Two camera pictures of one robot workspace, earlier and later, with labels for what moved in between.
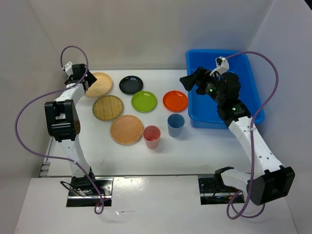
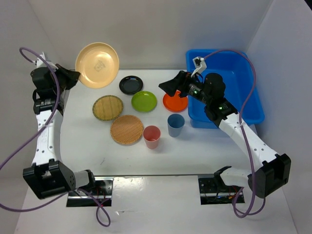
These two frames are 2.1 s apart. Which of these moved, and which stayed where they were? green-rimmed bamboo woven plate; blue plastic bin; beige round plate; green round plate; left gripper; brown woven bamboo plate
Moved: beige round plate; left gripper
Stayed: green-rimmed bamboo woven plate; brown woven bamboo plate; green round plate; blue plastic bin
